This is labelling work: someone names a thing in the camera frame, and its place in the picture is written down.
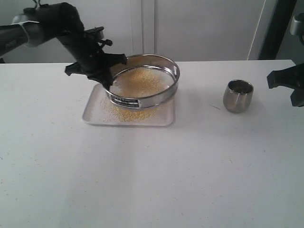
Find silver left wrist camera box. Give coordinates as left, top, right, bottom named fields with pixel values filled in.
left=84, top=26, right=104, bottom=40

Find white rectangular plastic tray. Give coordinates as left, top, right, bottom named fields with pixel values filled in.
left=82, top=84, right=175, bottom=127

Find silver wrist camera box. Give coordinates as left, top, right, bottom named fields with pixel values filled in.
left=290, top=13, right=304, bottom=36
left=84, top=26, right=104, bottom=40

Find yellowish grain powder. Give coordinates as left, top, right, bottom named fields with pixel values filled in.
left=110, top=67, right=174, bottom=98

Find round stainless steel sieve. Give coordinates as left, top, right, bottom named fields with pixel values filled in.
left=106, top=54, right=180, bottom=110

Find white cabinet with doors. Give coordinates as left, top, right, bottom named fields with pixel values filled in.
left=0, top=0, right=278, bottom=64

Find sieved yellow fine grains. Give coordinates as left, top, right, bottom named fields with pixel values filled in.
left=100, top=99, right=162, bottom=122

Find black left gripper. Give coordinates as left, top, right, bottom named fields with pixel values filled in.
left=58, top=33, right=127, bottom=87

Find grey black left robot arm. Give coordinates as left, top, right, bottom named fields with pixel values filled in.
left=0, top=1, right=127, bottom=89

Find stainless steel cup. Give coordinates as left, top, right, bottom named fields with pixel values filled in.
left=223, top=79, right=254, bottom=114

